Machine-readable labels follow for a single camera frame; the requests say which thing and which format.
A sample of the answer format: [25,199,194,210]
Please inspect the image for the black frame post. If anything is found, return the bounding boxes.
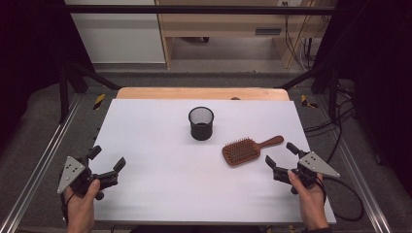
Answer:
[326,62,340,123]
[58,62,71,124]

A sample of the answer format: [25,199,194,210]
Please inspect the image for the white cabinet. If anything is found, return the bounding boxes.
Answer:
[63,0,167,65]

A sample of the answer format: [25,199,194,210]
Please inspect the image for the black horizontal frame bar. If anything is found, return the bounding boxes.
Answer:
[63,4,339,16]

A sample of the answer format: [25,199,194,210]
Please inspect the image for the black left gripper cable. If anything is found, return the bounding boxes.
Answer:
[59,174,76,225]

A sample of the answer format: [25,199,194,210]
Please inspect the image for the brown wooden hairbrush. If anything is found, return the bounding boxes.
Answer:
[222,135,285,167]

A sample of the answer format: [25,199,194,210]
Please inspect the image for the light wooden table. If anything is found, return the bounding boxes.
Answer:
[115,85,292,102]

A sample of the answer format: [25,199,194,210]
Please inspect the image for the black floor cables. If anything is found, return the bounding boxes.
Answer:
[303,83,358,164]

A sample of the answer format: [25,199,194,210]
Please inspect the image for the person's left hand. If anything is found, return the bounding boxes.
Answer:
[63,178,102,229]

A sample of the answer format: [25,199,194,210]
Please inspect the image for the black mesh pen holder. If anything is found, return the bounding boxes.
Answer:
[188,106,216,142]

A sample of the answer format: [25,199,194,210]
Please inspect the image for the person's right hand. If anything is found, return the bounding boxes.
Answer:
[287,170,326,227]

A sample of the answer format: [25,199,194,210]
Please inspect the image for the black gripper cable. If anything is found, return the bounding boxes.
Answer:
[59,174,76,225]
[319,175,366,223]

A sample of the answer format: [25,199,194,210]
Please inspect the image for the yellow black tape strip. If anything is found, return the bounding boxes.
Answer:
[300,94,319,110]
[92,93,107,112]

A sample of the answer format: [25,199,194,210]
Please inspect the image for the white table board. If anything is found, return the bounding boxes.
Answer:
[91,98,337,225]

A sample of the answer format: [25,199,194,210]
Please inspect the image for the black diagonal frame brace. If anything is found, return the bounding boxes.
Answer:
[66,61,121,91]
[274,62,328,90]

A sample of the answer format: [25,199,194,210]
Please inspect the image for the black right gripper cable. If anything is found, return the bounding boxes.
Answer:
[319,175,366,223]

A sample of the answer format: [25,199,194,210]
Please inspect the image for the aluminium floor rail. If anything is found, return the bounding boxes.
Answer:
[314,94,394,233]
[0,92,85,233]

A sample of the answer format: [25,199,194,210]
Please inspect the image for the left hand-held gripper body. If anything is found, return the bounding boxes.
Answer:
[56,154,120,202]

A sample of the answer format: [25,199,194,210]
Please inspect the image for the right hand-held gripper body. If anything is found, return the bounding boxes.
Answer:
[272,150,341,196]

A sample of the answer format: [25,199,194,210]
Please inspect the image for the light wooden desk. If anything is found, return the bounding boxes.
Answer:
[154,0,338,70]

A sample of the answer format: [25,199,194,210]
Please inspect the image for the black hanging cables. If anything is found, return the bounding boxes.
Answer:
[283,1,323,72]

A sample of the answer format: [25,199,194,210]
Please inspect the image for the black curtain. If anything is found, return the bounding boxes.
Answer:
[0,0,95,149]
[314,0,412,190]

